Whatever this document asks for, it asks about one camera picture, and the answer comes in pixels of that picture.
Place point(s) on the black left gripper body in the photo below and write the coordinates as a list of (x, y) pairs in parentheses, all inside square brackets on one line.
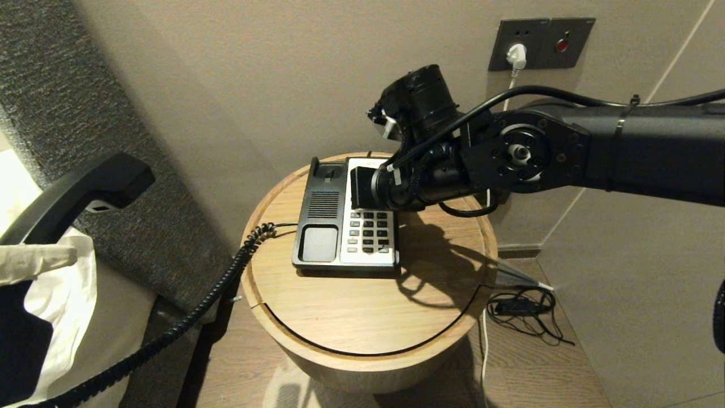
[(20, 345)]

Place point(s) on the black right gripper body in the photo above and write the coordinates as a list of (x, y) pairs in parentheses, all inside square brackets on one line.
[(363, 188)]

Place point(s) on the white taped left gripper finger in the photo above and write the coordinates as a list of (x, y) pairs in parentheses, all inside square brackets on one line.
[(34, 260)]

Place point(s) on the black telephone handset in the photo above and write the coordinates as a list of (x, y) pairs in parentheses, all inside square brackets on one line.
[(85, 192)]

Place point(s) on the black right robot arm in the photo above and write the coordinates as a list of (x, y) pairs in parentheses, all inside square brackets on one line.
[(623, 147)]

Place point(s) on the black and white telephone base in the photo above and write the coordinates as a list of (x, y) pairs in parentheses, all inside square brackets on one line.
[(320, 243)]

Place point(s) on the round wooden side table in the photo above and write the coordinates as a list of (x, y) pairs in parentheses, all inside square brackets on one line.
[(368, 317)]

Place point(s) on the dark bed base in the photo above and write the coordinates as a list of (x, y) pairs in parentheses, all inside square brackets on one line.
[(170, 374)]

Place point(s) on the grey upholstered headboard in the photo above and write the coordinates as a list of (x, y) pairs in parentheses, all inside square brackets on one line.
[(113, 113)]

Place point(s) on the transparent folded umbrella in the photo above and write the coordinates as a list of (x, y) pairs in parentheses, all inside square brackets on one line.
[(510, 277)]

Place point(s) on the white power plug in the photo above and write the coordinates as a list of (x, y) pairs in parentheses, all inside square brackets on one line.
[(516, 55)]

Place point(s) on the dark plate with red button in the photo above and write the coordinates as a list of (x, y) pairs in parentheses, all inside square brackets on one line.
[(578, 54)]

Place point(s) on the dark wall socket plate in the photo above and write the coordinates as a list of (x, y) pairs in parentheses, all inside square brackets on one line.
[(501, 34)]

